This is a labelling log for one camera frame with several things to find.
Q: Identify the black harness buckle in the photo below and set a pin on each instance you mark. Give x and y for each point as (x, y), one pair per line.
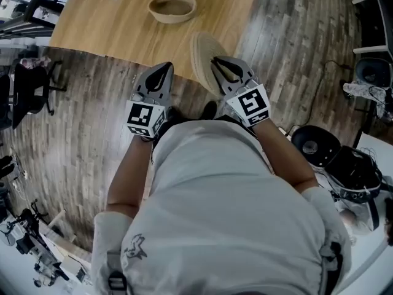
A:
(117, 283)

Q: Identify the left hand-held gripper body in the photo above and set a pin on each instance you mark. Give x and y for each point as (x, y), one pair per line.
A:
(141, 115)

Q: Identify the white wooden rack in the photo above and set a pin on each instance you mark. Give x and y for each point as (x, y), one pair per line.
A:
(57, 218)

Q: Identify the woven round basket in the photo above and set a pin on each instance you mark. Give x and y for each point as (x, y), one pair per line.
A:
(175, 18)

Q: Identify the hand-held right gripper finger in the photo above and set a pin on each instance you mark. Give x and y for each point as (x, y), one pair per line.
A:
(223, 83)
(242, 71)

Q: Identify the black metal railing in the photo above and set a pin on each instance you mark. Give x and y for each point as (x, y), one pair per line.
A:
(37, 0)

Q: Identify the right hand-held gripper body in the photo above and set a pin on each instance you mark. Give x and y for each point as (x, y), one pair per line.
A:
(251, 104)

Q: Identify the black round stool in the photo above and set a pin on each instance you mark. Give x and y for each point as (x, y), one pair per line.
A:
(313, 144)

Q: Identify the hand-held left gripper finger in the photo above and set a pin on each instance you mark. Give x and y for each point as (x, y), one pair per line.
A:
(144, 83)
(165, 88)

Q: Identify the woven basket lid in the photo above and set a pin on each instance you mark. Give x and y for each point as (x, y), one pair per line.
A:
(201, 57)

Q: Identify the black equipment case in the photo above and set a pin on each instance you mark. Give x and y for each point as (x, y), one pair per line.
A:
(353, 171)

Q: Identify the person's black trousers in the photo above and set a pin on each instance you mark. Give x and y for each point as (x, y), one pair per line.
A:
(224, 118)

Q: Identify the person's right forearm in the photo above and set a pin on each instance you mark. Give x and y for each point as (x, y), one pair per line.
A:
(282, 158)

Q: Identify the person's left forearm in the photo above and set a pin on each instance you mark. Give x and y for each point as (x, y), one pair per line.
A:
(129, 177)

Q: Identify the person's black shoe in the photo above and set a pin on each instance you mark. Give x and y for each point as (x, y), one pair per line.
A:
(209, 109)

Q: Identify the patterned cloth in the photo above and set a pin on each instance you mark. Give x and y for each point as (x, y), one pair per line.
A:
(365, 92)

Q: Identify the grey round chair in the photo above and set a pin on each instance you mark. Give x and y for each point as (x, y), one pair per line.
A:
(371, 71)

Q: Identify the person's white shirt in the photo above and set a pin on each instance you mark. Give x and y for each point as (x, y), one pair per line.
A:
(221, 210)

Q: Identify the white power strip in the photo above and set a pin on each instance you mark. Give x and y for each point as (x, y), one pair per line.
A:
(285, 133)

